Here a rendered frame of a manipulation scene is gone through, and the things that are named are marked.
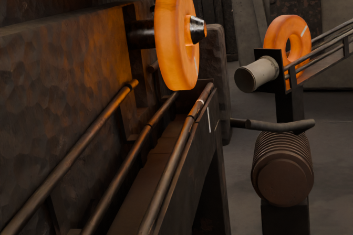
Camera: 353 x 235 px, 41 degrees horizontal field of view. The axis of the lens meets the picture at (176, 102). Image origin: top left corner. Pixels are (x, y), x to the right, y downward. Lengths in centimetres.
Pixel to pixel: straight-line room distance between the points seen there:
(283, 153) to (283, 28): 30
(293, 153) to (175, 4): 48
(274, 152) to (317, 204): 94
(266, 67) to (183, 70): 44
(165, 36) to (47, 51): 21
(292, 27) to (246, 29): 234
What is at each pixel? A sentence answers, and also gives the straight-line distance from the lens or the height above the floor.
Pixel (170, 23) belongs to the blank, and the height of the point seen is 84.
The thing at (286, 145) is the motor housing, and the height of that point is 53.
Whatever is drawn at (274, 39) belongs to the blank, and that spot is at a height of 74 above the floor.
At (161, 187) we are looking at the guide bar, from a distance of 50.
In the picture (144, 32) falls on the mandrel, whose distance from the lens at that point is 70.
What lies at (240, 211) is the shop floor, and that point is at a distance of 189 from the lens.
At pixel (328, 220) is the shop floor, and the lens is 183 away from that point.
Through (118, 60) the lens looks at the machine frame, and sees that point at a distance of 66.
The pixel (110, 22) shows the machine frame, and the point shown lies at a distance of 64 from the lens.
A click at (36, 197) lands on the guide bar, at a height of 73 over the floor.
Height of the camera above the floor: 90
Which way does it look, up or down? 15 degrees down
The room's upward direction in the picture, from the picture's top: 7 degrees counter-clockwise
